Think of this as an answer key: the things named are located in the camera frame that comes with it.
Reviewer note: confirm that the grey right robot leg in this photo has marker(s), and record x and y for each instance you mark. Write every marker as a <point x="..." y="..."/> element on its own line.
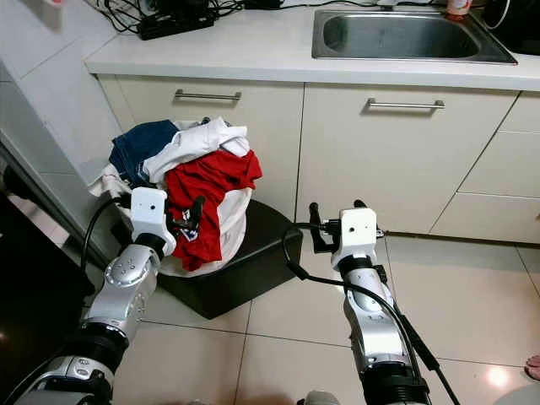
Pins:
<point x="321" y="398"/>

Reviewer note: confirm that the cream drawer front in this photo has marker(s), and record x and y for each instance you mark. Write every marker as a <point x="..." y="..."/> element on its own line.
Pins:
<point x="481" y="219"/>
<point x="523" y="114"/>
<point x="502" y="164"/>

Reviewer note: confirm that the stainless steel sink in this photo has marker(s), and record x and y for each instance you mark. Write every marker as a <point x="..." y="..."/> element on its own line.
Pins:
<point x="405" y="35"/>

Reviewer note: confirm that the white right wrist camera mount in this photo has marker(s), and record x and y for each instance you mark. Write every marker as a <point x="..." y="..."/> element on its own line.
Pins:
<point x="359" y="229"/>

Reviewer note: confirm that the black power strip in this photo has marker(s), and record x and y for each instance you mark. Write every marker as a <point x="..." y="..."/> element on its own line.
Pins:
<point x="175" y="24"/>

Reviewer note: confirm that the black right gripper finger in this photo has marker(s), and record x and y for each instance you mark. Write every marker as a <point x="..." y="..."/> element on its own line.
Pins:
<point x="360" y="203"/>
<point x="315" y="215"/>

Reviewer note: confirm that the red white bottle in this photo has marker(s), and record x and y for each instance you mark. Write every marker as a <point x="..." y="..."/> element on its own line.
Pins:
<point x="458" y="8"/>

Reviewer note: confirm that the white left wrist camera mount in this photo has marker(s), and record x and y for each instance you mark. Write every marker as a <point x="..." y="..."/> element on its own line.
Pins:
<point x="152" y="215"/>

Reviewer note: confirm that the black square stool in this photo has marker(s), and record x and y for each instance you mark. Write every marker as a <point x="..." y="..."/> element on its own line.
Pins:
<point x="261" y="253"/>

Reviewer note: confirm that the red garment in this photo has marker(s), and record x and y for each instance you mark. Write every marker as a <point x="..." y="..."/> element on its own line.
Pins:
<point x="211" y="186"/>

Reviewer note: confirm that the black countertop appliance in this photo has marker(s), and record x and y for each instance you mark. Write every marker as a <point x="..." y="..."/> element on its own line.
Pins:
<point x="519" y="25"/>

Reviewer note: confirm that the white garment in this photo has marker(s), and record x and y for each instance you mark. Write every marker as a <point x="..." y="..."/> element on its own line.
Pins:
<point x="194" y="143"/>

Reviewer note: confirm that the black washing machine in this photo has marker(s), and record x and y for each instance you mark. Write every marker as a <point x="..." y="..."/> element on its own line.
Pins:
<point x="42" y="287"/>

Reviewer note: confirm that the blue jeans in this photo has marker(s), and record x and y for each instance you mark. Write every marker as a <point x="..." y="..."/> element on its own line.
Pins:
<point x="139" y="148"/>

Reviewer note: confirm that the cream cabinet door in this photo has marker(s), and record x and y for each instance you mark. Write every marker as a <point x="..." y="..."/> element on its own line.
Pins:
<point x="388" y="164"/>
<point x="261" y="122"/>

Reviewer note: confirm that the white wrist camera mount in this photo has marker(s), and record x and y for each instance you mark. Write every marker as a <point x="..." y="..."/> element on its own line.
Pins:
<point x="152" y="215"/>
<point x="359" y="229"/>

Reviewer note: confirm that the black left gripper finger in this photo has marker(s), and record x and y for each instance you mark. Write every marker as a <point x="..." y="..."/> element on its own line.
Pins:
<point x="198" y="209"/>

